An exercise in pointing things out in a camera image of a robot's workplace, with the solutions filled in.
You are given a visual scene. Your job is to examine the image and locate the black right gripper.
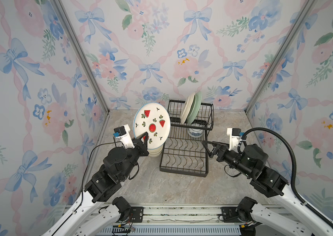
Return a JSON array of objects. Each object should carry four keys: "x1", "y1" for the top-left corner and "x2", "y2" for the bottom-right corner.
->
[{"x1": 203, "y1": 141, "x2": 253, "y2": 180}]

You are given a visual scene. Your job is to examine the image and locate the blue floral bowl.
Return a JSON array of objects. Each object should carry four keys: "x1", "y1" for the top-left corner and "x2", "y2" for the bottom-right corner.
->
[{"x1": 188, "y1": 128, "x2": 204, "y2": 138}]

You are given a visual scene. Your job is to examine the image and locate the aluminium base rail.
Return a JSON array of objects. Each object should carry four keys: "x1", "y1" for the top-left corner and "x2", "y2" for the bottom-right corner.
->
[{"x1": 57, "y1": 203, "x2": 306, "y2": 236}]

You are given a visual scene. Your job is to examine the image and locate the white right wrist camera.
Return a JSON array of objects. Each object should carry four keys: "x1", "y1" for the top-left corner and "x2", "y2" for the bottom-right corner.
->
[{"x1": 226, "y1": 128, "x2": 243, "y2": 154}]

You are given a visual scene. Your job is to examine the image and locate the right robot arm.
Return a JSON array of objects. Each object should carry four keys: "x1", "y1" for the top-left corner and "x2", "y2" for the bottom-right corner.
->
[{"x1": 202, "y1": 141, "x2": 333, "y2": 236}]

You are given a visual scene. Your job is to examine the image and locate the green plate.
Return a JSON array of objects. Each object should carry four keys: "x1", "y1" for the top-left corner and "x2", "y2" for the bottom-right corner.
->
[{"x1": 186, "y1": 91, "x2": 202, "y2": 125}]

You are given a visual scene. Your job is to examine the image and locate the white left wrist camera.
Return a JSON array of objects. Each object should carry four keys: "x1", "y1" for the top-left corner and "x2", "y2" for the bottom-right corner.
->
[{"x1": 113, "y1": 124, "x2": 134, "y2": 149}]

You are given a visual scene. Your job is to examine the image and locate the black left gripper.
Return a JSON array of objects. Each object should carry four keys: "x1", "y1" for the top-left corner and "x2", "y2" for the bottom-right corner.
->
[{"x1": 119, "y1": 132, "x2": 148, "y2": 182}]

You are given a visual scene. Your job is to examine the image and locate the cream plate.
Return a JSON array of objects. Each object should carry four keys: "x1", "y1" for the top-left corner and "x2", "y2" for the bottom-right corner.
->
[{"x1": 180, "y1": 92, "x2": 195, "y2": 125}]

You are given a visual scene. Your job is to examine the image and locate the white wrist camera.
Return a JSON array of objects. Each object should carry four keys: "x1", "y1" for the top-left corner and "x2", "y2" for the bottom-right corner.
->
[
  {"x1": 226, "y1": 128, "x2": 243, "y2": 154},
  {"x1": 113, "y1": 124, "x2": 134, "y2": 149}
]

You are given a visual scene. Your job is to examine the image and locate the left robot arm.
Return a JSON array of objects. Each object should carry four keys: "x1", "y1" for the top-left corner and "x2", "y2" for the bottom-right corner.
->
[{"x1": 45, "y1": 132, "x2": 149, "y2": 236}]

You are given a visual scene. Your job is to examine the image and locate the aluminium corner post left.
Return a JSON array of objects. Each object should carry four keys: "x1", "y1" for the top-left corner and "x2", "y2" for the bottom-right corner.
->
[{"x1": 50, "y1": 0, "x2": 109, "y2": 115}]

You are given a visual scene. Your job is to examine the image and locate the aluminium corner post right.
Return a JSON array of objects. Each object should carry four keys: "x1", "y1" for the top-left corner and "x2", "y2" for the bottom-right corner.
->
[{"x1": 245, "y1": 0, "x2": 318, "y2": 115}]

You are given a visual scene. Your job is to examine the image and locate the aluminium corner post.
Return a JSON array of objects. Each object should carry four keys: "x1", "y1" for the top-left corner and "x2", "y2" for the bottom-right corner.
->
[
  {"x1": 245, "y1": 0, "x2": 318, "y2": 115},
  {"x1": 50, "y1": 0, "x2": 109, "y2": 115}
]

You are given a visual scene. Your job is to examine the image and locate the black wire dish rack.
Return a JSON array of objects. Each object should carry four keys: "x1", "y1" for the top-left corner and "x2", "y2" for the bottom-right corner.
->
[{"x1": 159, "y1": 100, "x2": 214, "y2": 177}]

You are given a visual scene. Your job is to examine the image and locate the white plate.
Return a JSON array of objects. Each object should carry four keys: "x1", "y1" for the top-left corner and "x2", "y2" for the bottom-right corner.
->
[{"x1": 133, "y1": 103, "x2": 171, "y2": 149}]

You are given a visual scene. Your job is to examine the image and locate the black corrugated cable conduit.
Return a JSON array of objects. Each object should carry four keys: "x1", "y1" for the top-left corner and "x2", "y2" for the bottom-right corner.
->
[{"x1": 241, "y1": 126, "x2": 333, "y2": 235}]

